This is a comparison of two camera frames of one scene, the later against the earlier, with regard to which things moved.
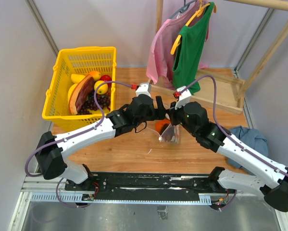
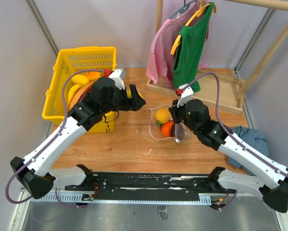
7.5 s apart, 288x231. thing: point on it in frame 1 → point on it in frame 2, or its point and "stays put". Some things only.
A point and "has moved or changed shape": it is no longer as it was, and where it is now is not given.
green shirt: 189,53 stays put
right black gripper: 172,112 stays put
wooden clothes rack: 224,90 stays put
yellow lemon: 102,89 has moved or changed shape
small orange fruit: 161,125 → 166,128
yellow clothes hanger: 202,8 stays put
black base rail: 144,184 stays put
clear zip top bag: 170,135 has moved or changed shape
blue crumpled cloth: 252,137 stays put
